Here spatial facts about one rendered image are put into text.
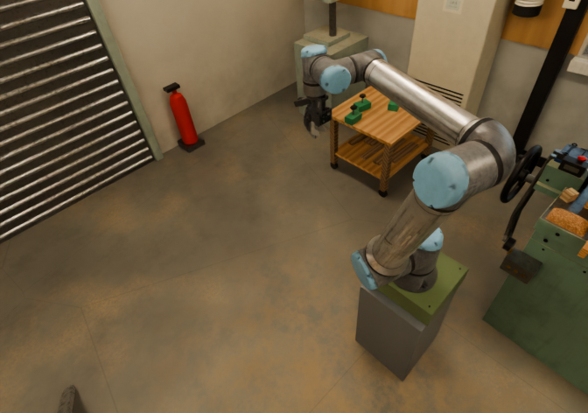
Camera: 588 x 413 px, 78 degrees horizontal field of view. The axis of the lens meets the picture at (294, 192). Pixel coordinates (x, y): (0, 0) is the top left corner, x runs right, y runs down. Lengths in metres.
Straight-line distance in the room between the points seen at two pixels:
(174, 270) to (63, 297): 0.70
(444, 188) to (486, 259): 1.80
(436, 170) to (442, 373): 1.48
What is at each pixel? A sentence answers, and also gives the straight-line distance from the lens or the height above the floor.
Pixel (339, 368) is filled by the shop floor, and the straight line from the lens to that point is 2.08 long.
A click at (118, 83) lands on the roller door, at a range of 3.14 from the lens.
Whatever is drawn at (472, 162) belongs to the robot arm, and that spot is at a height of 1.45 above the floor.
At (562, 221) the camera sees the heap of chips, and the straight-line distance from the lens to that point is 1.61.
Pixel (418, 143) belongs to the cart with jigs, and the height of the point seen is 0.18.
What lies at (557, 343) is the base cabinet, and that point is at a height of 0.21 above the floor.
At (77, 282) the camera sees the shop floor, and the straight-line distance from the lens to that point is 2.83.
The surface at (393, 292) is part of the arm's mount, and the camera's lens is 1.58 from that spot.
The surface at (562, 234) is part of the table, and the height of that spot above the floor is 0.88.
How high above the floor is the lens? 1.96
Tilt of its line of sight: 44 degrees down
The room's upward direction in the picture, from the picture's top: 6 degrees counter-clockwise
